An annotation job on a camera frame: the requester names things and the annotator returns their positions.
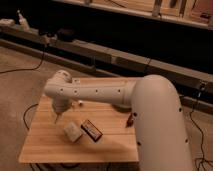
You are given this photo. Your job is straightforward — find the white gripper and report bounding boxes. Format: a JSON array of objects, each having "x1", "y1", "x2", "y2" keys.
[{"x1": 52, "y1": 99, "x2": 72, "y2": 124}]

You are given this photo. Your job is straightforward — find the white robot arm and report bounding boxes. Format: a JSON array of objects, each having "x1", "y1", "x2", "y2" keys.
[{"x1": 44, "y1": 70, "x2": 193, "y2": 171}]

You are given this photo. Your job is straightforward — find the white tube bottle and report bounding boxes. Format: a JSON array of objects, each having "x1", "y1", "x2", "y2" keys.
[{"x1": 74, "y1": 78, "x2": 84, "y2": 107}]

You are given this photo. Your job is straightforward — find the wooden table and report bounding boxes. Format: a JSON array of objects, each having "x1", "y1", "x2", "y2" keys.
[{"x1": 19, "y1": 78, "x2": 138, "y2": 163}]

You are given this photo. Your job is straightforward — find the dark brown rectangular box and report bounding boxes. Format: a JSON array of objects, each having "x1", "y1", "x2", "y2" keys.
[{"x1": 81, "y1": 120, "x2": 102, "y2": 142}]

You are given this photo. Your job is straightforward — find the black device on ledge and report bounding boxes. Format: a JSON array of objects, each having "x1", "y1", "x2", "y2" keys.
[{"x1": 57, "y1": 28, "x2": 75, "y2": 42}]

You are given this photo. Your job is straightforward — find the white spray bottle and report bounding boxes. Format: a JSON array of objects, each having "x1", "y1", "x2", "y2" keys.
[{"x1": 17, "y1": 11, "x2": 30, "y2": 31}]

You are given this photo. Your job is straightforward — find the black floor cable left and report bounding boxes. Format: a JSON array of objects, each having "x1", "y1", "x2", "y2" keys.
[{"x1": 0, "y1": 49, "x2": 46, "y2": 76}]

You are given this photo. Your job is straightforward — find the black floor cable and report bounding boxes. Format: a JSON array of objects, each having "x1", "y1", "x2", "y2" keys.
[
  {"x1": 189, "y1": 89, "x2": 213, "y2": 171},
  {"x1": 0, "y1": 49, "x2": 46, "y2": 76}
]

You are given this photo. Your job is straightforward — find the red handled tool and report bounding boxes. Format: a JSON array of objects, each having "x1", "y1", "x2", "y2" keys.
[{"x1": 126, "y1": 113, "x2": 134, "y2": 127}]

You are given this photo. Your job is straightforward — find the black floor cable right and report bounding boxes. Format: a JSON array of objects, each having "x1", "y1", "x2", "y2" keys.
[{"x1": 189, "y1": 89, "x2": 213, "y2": 171}]

